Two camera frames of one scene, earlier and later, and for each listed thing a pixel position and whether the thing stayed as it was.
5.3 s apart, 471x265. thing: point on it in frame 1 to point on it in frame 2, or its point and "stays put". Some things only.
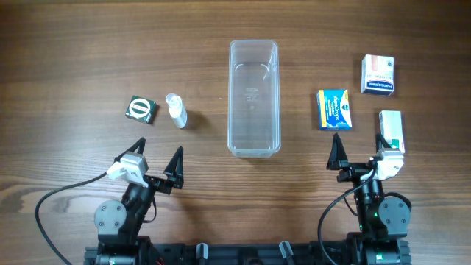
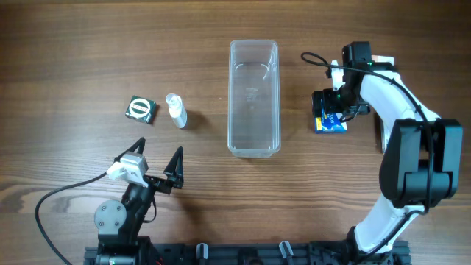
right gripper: x=338 y=160 to x=329 y=106
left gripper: x=155 y=181 stays put
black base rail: x=249 y=253 stays put
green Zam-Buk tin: x=141 y=109 stays put
